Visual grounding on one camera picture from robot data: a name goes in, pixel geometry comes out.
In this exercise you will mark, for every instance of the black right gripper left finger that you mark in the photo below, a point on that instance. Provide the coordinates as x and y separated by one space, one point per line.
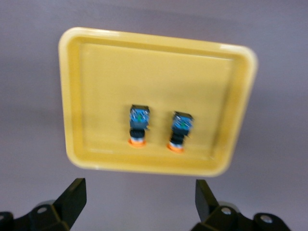
65 207

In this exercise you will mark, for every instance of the yellow push button switch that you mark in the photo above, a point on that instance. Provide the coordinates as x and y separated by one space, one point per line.
181 125
139 120

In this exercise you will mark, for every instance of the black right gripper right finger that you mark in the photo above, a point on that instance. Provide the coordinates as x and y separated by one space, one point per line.
211 214

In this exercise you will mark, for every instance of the yellow plastic tray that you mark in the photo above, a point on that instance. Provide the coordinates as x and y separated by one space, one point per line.
156 79

